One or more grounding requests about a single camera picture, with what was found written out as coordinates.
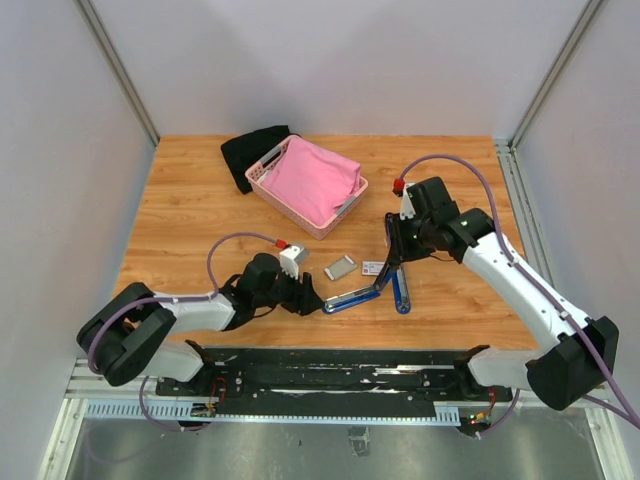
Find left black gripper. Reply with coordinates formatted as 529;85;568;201
255;263;325;316

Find silver staple strips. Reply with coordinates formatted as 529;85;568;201
324;255;358;281

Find red staple box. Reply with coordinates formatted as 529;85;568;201
361;261;385;276

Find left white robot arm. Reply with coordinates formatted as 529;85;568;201
76;251;324;396

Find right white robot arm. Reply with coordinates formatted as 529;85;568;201
387;177;619;411

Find pink folded cloth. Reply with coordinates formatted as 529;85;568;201
261;135;361;226

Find pink plastic basket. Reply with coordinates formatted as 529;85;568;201
245;135;368;240

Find black folded cloth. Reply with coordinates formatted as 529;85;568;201
220;125;292;194

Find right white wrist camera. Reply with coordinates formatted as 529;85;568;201
392;177;416;220

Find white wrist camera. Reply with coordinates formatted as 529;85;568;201
392;177;416;220
276;240;309;280

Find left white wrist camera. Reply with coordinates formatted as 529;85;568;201
276;240;309;280

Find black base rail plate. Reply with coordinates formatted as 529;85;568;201
155;347;513;422

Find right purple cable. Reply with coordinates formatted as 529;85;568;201
392;153;640;436

